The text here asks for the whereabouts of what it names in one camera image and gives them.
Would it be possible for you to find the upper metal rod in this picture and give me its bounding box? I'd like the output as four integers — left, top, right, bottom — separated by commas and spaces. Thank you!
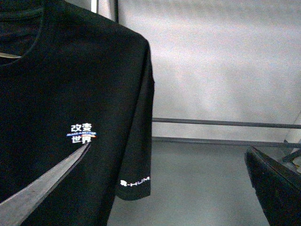
152, 118, 301, 129

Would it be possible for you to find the metal rod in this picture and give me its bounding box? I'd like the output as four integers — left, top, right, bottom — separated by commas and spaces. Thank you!
152, 118, 301, 129
152, 137, 301, 148

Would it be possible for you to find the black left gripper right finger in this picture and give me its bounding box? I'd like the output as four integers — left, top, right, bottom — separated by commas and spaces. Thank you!
245, 146, 301, 226

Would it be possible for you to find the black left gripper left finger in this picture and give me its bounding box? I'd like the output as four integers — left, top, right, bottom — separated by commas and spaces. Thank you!
0, 143, 91, 226

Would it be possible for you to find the black printed t-shirt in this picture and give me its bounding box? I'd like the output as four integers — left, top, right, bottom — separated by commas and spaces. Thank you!
0, 0, 154, 226

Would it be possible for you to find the wooden clothes hanger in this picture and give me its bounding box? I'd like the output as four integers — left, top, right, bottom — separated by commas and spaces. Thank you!
0, 53, 21, 59

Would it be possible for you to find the lower metal rod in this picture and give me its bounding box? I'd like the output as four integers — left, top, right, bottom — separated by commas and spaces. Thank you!
152, 137, 301, 148

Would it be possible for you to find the metal display frame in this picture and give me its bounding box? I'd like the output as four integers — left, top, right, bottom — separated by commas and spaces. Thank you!
91, 0, 119, 23

